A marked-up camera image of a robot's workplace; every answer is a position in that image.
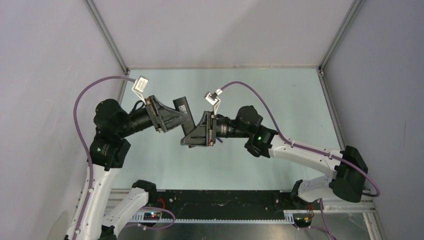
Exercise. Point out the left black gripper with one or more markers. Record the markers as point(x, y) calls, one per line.
point(168, 118)

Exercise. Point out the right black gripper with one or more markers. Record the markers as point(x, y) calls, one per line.
point(204, 134)

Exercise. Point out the black remote control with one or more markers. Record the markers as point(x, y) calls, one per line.
point(181, 104)

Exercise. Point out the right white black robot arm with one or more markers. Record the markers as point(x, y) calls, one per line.
point(343, 170)

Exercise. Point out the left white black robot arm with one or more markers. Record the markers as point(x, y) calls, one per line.
point(106, 156)

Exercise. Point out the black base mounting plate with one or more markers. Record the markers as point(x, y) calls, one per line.
point(227, 205)

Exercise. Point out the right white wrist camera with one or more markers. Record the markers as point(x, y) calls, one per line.
point(213, 99)

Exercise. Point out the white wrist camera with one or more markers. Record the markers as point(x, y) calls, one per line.
point(213, 99)
point(139, 87)

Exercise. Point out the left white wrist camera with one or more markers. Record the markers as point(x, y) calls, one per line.
point(139, 87)

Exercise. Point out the aluminium frame rail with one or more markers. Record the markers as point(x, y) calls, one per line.
point(142, 216)

